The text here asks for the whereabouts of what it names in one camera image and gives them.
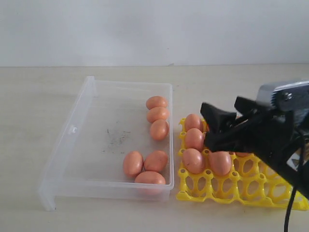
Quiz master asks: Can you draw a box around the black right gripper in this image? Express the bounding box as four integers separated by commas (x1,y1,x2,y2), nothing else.
200,97,306,168

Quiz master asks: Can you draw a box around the brown egg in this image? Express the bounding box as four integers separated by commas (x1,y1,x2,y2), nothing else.
146,106,170,123
184,128,205,152
146,96,168,110
144,150,168,172
123,151,144,177
150,119,169,141
235,152,250,157
182,148,205,174
209,151,232,176

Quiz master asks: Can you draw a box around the yellow plastic egg tray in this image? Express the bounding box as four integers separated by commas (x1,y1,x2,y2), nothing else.
175,117,309,210

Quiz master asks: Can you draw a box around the clear plastic container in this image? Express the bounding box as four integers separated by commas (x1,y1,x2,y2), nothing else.
38,76,174,211

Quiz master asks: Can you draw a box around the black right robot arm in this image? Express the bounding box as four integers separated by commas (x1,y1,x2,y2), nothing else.
200,97,309,198

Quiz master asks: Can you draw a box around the brown egg far corner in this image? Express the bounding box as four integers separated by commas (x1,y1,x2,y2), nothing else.
135,171,166,185

